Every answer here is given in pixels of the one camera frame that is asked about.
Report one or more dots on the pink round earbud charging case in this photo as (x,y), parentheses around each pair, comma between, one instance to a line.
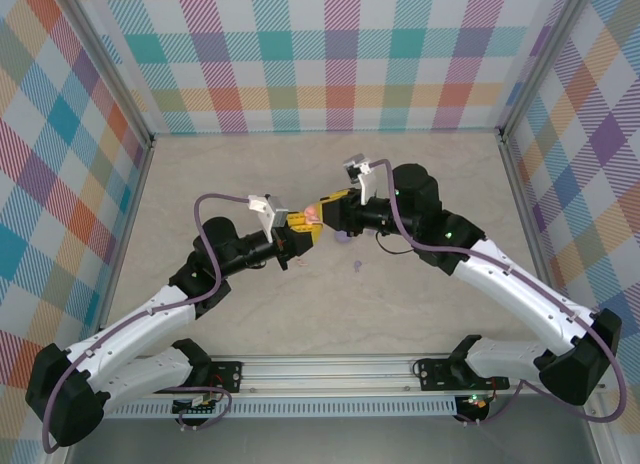
(312,214)

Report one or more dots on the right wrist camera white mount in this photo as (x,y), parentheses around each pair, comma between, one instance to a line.
(367,181)

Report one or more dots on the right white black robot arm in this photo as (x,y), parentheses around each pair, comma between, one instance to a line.
(520,294)

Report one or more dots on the aluminium rear floor strip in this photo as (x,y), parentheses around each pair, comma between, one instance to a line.
(325,132)

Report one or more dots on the aluminium corner post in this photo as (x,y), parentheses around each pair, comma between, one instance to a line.
(110,69)
(536,59)

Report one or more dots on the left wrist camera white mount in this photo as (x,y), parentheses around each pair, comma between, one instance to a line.
(272,211)

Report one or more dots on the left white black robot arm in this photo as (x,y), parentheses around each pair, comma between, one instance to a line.
(130,329)

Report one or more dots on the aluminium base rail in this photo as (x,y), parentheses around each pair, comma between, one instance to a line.
(325,374)

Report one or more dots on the purple round earbud charging case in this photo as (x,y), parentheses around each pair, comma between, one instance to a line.
(342,237)

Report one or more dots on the aluminium side floor rail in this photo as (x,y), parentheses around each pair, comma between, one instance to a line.
(523,199)
(134,199)

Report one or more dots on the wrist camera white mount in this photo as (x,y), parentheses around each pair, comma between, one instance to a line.
(367,181)
(272,211)

